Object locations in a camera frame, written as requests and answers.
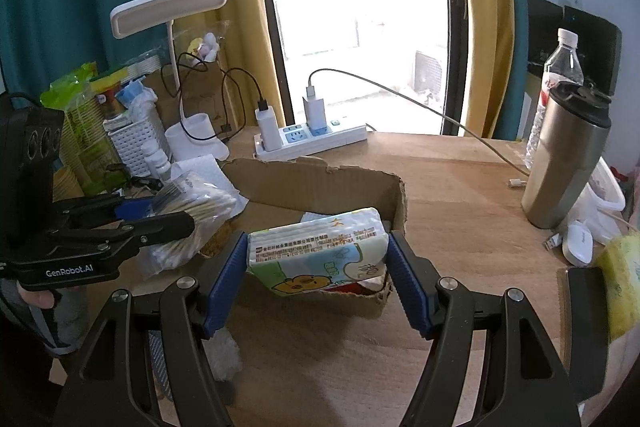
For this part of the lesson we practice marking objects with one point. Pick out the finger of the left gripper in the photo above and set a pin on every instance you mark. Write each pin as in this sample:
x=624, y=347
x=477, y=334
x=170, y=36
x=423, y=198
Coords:
x=145, y=232
x=104, y=208

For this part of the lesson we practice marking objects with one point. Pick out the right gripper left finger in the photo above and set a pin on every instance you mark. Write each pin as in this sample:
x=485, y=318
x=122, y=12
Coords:
x=113, y=383

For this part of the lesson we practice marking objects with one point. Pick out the cotton swab bag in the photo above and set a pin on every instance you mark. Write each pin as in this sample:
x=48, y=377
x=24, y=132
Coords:
x=208, y=204

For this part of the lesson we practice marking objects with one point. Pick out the cartoon tissue pack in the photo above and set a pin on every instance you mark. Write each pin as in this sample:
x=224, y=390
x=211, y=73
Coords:
x=320, y=254

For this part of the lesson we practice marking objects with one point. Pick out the left hand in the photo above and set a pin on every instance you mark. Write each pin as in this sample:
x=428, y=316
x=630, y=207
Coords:
x=39, y=299

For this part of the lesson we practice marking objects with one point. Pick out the green snack bag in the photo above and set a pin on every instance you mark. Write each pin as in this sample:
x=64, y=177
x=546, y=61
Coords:
x=85, y=147

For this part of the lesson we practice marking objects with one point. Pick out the white pill bottle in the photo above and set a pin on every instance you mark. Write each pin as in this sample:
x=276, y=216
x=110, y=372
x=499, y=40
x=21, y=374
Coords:
x=156, y=159

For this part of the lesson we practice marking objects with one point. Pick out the white perforated basket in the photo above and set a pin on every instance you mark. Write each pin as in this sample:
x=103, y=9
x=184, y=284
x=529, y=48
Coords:
x=128, y=141

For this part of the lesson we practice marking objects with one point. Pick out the black tablet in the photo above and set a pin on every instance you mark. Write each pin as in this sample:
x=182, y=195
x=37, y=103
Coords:
x=589, y=332

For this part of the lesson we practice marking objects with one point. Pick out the white desk lamp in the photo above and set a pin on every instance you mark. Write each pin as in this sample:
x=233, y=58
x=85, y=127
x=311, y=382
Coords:
x=134, y=16

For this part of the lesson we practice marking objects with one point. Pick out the white computer mouse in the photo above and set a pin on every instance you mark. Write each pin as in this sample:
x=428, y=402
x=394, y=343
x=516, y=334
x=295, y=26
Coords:
x=577, y=244

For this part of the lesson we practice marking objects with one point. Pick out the brown cardboard carton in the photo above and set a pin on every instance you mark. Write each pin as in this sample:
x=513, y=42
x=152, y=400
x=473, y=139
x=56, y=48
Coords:
x=204, y=92

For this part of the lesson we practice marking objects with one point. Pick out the yellow sponge cloth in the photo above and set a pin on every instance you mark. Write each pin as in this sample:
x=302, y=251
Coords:
x=619, y=263

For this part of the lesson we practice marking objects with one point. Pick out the cardboard box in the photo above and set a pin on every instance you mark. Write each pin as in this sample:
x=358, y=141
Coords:
x=279, y=193

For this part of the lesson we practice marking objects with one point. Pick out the white plastic bag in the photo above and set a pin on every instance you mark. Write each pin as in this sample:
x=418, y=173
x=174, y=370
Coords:
x=600, y=198

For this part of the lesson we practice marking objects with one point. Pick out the white power strip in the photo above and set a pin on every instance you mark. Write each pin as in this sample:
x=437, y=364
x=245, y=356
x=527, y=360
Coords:
x=298, y=140

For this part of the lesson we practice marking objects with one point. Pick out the steel travel tumbler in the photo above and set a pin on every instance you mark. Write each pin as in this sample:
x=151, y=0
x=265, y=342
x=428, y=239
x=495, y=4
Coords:
x=571, y=142

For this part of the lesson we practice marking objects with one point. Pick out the clear water bottle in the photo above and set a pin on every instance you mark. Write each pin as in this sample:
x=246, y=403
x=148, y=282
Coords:
x=561, y=66

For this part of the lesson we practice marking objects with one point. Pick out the black monitor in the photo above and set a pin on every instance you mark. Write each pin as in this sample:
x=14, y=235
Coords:
x=599, y=42

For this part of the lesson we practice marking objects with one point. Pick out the white charger with black cable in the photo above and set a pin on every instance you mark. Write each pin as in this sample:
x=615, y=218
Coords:
x=265, y=116

